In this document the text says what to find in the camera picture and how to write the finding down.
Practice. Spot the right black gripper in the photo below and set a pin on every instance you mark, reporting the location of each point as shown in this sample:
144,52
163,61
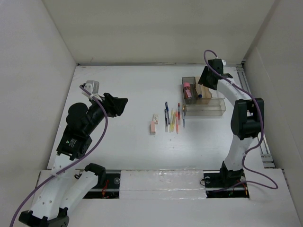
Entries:
203,78

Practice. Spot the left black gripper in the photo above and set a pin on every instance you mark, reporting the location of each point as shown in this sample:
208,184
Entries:
114,105

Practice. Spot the blue clear highlighter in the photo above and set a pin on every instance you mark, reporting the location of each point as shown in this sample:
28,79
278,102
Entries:
183,119

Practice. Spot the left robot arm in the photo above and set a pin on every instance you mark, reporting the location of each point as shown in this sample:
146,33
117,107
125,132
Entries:
59,194

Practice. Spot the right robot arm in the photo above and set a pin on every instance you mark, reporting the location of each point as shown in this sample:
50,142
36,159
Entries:
245,124

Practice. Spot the transparent desk organizer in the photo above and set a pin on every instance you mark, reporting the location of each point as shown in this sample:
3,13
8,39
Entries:
212,103

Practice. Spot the pink correction tape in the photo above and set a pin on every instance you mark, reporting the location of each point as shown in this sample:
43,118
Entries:
152,128

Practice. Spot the blue gel pen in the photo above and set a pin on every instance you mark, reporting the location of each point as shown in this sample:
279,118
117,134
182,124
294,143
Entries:
167,113

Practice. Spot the yellow highlighter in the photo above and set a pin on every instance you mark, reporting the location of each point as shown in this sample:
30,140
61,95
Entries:
172,121

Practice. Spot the black gel pen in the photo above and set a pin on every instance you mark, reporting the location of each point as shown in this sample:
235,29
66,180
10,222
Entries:
165,120

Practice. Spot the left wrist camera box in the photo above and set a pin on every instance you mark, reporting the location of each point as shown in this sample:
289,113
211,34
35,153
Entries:
90,89

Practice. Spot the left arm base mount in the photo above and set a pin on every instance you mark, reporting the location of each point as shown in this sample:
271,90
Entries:
109,189

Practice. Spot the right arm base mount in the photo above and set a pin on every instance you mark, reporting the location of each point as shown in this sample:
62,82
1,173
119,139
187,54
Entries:
221,184

